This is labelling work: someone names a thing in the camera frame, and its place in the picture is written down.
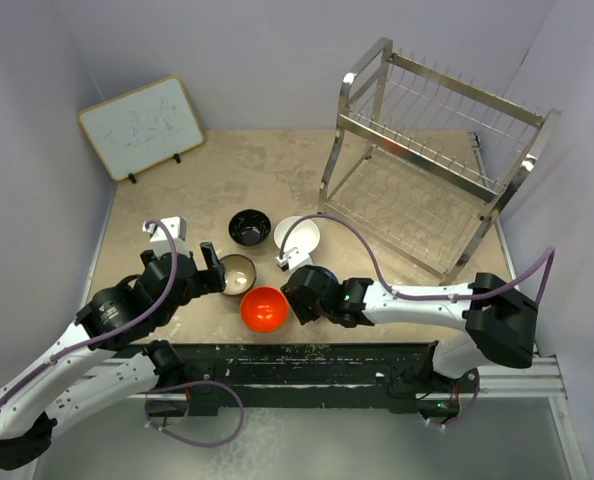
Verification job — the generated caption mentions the blue floral white bowl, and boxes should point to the blue floral white bowl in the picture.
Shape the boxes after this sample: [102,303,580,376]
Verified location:
[314,266,338,282]

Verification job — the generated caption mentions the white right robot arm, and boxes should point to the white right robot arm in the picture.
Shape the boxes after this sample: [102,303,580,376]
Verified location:
[280,265,538,391]

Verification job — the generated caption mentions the stainless steel dish rack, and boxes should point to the stainless steel dish rack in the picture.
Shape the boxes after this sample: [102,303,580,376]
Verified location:
[318,38,561,284]

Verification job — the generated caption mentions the beige bowl with dark rim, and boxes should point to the beige bowl with dark rim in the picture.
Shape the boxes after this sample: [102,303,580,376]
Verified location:
[220,254,257,296]

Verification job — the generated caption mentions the black glossy bowl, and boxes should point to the black glossy bowl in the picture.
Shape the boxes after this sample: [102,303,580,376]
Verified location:
[228,209,272,247]

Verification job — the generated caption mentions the orange bowl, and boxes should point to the orange bowl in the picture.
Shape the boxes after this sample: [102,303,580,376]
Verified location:
[239,286,289,333]

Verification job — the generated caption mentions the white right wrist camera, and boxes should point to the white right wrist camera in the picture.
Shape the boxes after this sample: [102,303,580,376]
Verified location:
[275,247,312,273]

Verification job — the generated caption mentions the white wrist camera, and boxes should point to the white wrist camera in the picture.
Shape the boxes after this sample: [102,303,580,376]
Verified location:
[142,216,190,258]
[275,247,312,273]

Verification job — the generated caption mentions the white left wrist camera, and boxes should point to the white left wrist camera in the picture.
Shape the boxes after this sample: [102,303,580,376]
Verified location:
[142,216,190,258]

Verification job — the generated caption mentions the black table edge rail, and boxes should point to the black table edge rail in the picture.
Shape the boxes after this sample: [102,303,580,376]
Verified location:
[96,341,533,416]

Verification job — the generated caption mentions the small whiteboard with wooden frame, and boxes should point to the small whiteboard with wooden frame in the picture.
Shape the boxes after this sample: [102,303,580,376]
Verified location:
[77,76,204,182]

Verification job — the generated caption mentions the aluminium frame rail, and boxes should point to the aluminium frame rail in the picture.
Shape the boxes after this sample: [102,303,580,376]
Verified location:
[479,357,567,398]

